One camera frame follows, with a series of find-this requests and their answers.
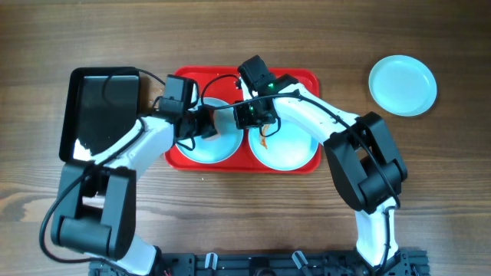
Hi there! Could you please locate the right black cable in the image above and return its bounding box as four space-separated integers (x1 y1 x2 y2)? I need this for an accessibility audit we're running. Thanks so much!
199 74 402 269

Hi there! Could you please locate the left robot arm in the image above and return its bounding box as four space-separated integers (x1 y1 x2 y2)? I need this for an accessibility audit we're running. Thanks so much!
39 67 213 275

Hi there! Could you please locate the red plastic tray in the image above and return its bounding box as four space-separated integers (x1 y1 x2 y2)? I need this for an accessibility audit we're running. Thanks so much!
164 65 320 173

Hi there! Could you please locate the black rectangular tray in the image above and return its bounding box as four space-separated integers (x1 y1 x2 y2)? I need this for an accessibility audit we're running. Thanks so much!
59 67 140 162

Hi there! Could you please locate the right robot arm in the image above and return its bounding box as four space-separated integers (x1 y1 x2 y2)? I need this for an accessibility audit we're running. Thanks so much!
233 55 407 274

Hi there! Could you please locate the left black cable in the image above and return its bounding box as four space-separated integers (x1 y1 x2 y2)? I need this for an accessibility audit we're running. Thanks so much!
38 67 200 265

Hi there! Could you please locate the light blue plate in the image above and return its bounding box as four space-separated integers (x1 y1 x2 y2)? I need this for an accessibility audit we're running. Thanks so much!
248 120 318 171
176 108 244 164
368 55 438 117

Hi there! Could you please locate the green and brown sponge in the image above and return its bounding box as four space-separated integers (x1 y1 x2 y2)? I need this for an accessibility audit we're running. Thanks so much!
201 131 220 141

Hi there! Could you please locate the black cable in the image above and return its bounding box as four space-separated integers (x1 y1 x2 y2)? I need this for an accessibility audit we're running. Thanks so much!
38 67 200 265
199 74 402 269

